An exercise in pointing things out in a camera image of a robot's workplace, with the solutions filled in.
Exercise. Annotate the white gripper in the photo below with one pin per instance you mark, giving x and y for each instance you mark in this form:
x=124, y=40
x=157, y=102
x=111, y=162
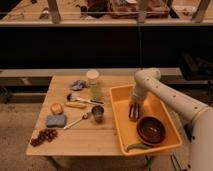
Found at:
x=137, y=99

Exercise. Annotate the yellow plastic tray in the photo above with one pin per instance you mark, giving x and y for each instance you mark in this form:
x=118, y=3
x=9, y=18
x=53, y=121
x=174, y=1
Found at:
x=126, y=129

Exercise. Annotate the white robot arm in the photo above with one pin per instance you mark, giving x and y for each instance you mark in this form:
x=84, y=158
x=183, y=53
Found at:
x=198, y=113

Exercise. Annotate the dark red bowl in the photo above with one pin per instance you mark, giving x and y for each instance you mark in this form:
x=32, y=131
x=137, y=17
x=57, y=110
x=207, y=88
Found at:
x=151, y=130

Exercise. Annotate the green chili pepper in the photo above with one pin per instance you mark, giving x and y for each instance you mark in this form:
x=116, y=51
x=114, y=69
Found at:
x=138, y=146

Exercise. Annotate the silver spoon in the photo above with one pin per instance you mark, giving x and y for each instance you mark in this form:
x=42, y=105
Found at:
x=83, y=117

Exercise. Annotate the clear jar white lid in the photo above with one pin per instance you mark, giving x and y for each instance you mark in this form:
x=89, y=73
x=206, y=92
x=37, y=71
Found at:
x=93, y=82

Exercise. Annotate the yellow banana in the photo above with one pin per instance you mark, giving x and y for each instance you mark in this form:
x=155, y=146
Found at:
x=75, y=105

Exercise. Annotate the wooden table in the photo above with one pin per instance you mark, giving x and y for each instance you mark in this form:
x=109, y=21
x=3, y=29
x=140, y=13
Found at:
x=87, y=138

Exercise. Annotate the blue crumpled cloth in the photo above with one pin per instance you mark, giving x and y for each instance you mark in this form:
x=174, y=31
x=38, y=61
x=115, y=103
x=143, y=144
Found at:
x=78, y=85

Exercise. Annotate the orange fruit toy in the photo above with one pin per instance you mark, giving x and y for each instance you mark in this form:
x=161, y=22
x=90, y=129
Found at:
x=56, y=108

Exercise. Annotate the blue sponge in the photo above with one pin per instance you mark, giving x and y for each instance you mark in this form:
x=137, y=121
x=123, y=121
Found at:
x=56, y=121

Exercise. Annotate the dark grape bunch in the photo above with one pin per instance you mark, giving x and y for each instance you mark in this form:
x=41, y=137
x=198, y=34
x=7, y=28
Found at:
x=44, y=135

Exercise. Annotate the white handled brush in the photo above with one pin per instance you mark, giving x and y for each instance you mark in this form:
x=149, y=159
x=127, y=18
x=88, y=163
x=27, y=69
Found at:
x=75, y=97

